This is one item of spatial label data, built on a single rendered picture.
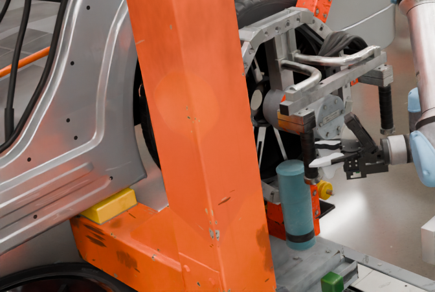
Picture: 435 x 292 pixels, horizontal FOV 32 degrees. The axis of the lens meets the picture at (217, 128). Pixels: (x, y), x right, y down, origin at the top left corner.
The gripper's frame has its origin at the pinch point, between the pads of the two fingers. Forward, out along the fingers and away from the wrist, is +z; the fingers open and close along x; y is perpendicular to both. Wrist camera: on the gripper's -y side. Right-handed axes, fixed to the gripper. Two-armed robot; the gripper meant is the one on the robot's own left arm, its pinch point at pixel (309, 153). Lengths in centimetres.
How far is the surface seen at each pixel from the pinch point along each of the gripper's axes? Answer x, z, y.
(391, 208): 104, -35, 83
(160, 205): 132, 68, 83
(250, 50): 18.6, 12.1, -23.9
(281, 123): 2.5, 6.1, -8.5
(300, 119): -2.3, 1.3, -11.0
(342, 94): 42.9, -13.7, 2.3
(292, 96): 0.1, 2.5, -16.4
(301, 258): 40, 6, 60
